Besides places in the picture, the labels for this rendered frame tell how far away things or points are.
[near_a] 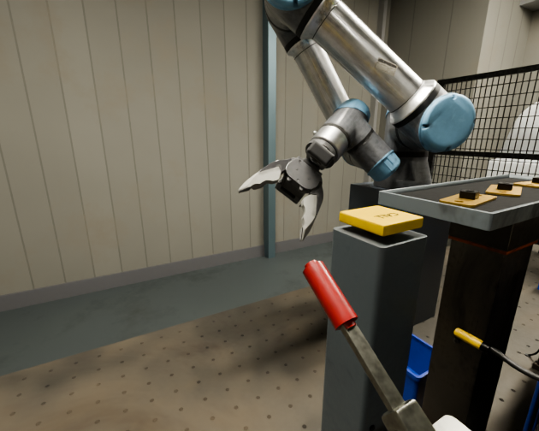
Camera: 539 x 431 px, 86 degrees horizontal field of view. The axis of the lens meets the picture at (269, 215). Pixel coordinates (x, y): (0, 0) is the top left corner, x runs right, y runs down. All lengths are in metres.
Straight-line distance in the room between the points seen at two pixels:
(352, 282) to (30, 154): 2.48
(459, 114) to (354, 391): 0.56
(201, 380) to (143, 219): 2.04
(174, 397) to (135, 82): 2.26
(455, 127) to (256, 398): 0.70
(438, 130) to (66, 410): 0.95
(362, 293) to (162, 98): 2.45
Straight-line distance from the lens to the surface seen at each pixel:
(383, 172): 0.72
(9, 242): 2.77
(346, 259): 0.32
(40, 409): 0.85
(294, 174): 0.57
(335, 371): 0.40
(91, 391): 0.84
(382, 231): 0.29
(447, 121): 0.72
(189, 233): 2.78
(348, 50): 0.70
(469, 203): 0.41
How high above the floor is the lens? 1.24
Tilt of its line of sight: 15 degrees down
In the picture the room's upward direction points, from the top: straight up
